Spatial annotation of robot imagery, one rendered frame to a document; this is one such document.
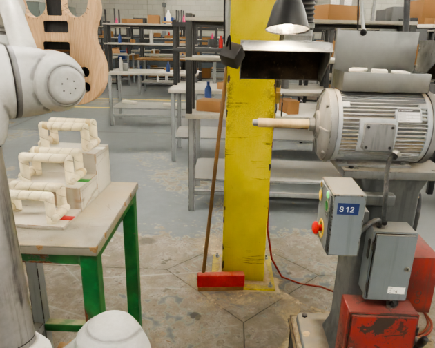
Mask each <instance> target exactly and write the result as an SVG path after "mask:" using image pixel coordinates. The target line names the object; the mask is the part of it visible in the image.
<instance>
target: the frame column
mask: <svg viewBox="0 0 435 348"><path fill-rule="evenodd" d="M353 180H354V181H355V182H356V183H357V185H359V187H360V188H361V189H362V191H364V192H383V191H384V180H378V179H356V178H353ZM426 183H427V181H422V180H389V191H388V192H389V193H393V194H394V195H395V196H396V199H395V203H394V206H387V221H388V222H407V223H408V224H409V225H410V226H411V227H412V228H413V225H414V218H415V214H416V207H417V204H418V199H419V193H420V191H421V189H422V188H423V187H424V185H425V184H426ZM365 207H366V208H367V210H368V211H369V221H370V220H372V219H374V218H380V219H381V217H382V209H383V206H368V205H365ZM365 236H366V231H364V232H363V233H361V237H360V246H359V252H358V256H342V255H339V256H338V262H337V268H336V278H335V284H334V290H333V300H332V306H331V311H330V313H329V316H328V317H327V319H326V320H325V321H324V322H323V324H322V325H323V329H324V331H325V335H326V338H327V342H328V345H329V348H335V345H336V335H337V330H338V321H339V315H340V306H341V300H342V295H343V294H349V295H362V294H363V292H362V290H361V288H360V286H359V284H358V281H359V277H360V268H361V263H362V258H363V249H364V244H365Z"/></svg>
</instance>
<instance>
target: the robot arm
mask: <svg viewBox="0 0 435 348"><path fill-rule="evenodd" d="M25 13H26V7H25V3H24V2H23V0H0V348H52V345H51V343H50V341H49V339H47V338H46V337H45V336H43V335H41V334H40V333H37V332H36V331H35V328H34V324H33V319H32V312H31V308H30V301H29V297H28V290H27V285H26V278H25V273H24V270H23V262H22V258H21V251H20V246H19V239H18V235H17V228H16V224H15V217H14V212H13V208H12V201H11V197H10V189H9V185H8V178H7V174H6V166H5V162H4V158H3V151H2V147H1V145H2V144H4V143H5V141H6V138H7V136H8V126H9V119H16V118H22V117H31V116H35V115H42V114H46V113H51V112H52V111H56V112H63V111H66V110H70V109H71V108H74V107H75V106H76V105H77V104H78V103H79V102H80V101H81V100H82V99H83V97H84V95H85V92H86V87H85V79H84V72H83V70H82V68H81V66H80V65H79V64H78V63H77V62H76V61H75V60H74V59H73V58H72V57H71V56H70V55H69V52H59V51H55V50H42V49H39V48H37V46H36V44H35V41H34V39H33V36H32V33H31V31H30V28H29V25H28V22H27V20H26V17H25ZM63 348H151V344H150V342H149V339H148V337H147V335H146V334H145V333H144V330H143V329H142V327H141V326H140V324H139V323H138V321H136V319H134V317H132V315H130V314H129V313H126V312H125V311H118V310H112V311H105V312H103V313H100V314H98V315H96V316H94V317H92V318H91V319H90V320H89V321H88V322H87V323H85V324H84V326H83V327H82V328H81V329H80V330H79V331H78V333H77V336H76V338H75V339H74V340H72V341H71V342H70V343H68V344H67V345H66V346H65V347H63Z"/></svg>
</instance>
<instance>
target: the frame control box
mask: <svg viewBox="0 0 435 348"><path fill-rule="evenodd" d="M322 179H323V180H324V187H323V188H321V187H320V190H321V191H322V197H321V199H319V205H318V218H317V222H318V224H321V225H322V230H321V231H318V233H317V234H318V237H319V239H320V242H321V244H322V247H323V249H324V251H325V253H326V254H327V255H342V256H358V252H359V246H360V237H361V233H363V232H364V231H366V230H367V229H368V228H369V227H370V226H372V225H373V224H375V223H376V228H377V229H382V228H383V227H382V220H381V219H380V218H379V217H376V218H374V219H372V220H370V221H369V222H368V223H366V224H365V225H364V226H363V218H364V213H365V204H366V199H367V196H366V195H365V193H364V192H363V190H362V189H361V188H360V187H359V185H357V183H356V182H355V181H354V180H353V178H351V177H323V178H322ZM328 190H330V198H329V200H328V199H327V191H328ZM325 201H327V203H328V208H327V211H326V210H325Z"/></svg>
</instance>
